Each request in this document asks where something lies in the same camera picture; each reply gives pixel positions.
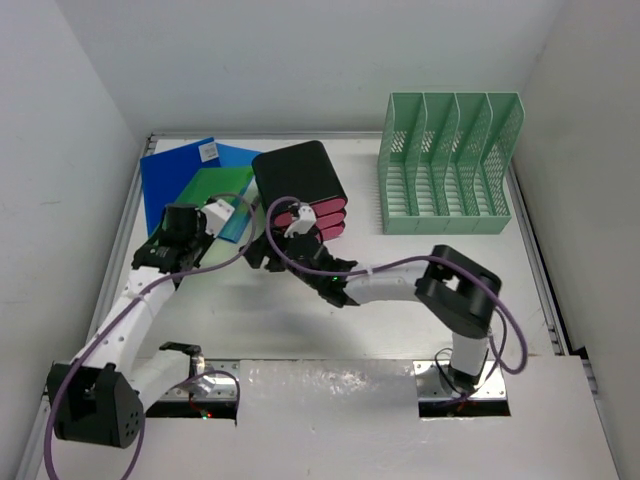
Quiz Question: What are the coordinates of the blue plastic folder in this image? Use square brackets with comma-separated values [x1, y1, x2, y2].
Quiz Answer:
[140, 137, 220, 235]

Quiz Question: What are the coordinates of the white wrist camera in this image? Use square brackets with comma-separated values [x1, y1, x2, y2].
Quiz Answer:
[284, 202, 317, 238]
[201, 199, 235, 237]

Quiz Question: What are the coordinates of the white front cover board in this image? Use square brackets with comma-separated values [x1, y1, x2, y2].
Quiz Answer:
[53, 356, 617, 479]

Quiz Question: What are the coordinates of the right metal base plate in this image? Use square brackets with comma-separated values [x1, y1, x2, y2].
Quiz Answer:
[413, 359, 507, 403]

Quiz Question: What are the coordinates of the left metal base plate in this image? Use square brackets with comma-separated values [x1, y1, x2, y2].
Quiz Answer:
[142, 359, 240, 407]

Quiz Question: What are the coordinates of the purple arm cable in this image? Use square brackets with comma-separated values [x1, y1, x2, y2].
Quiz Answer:
[43, 193, 259, 480]
[264, 196, 529, 401]

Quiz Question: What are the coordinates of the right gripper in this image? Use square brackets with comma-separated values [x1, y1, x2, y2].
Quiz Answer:
[241, 224, 321, 290]

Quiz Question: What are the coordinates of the black drawer cabinet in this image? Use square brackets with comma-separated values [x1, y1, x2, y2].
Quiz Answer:
[251, 140, 348, 209]

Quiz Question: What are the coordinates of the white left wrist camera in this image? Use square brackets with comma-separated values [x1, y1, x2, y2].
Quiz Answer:
[201, 199, 235, 237]

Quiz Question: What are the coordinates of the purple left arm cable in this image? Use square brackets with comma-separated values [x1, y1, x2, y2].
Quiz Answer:
[43, 193, 259, 480]

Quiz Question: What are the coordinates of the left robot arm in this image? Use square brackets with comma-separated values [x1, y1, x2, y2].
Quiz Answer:
[47, 199, 234, 448]

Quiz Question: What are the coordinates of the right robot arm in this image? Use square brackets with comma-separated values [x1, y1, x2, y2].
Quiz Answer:
[244, 233, 501, 393]

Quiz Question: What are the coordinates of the light blue notebook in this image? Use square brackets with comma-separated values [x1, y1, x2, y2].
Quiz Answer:
[217, 143, 259, 243]

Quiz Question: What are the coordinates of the green file rack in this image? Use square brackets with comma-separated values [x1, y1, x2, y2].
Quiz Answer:
[377, 92, 525, 235]

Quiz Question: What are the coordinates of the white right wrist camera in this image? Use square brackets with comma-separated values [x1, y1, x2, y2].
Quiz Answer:
[284, 202, 317, 238]

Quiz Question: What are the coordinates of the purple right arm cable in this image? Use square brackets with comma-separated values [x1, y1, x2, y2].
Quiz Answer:
[264, 196, 529, 401]

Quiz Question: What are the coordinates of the green plastic folder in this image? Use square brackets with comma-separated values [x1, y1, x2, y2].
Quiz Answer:
[149, 166, 256, 291]

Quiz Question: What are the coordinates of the metal base plate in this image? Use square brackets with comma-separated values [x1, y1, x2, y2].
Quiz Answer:
[413, 359, 507, 403]
[142, 359, 240, 407]

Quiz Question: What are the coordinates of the pink drawer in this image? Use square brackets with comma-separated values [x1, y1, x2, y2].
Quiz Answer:
[317, 222, 345, 242]
[273, 197, 347, 220]
[274, 208, 348, 234]

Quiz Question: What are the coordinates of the pink bottom drawer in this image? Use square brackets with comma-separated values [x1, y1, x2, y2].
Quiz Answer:
[317, 222, 345, 242]

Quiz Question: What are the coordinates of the pink top drawer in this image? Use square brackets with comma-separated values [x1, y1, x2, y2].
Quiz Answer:
[273, 197, 347, 220]

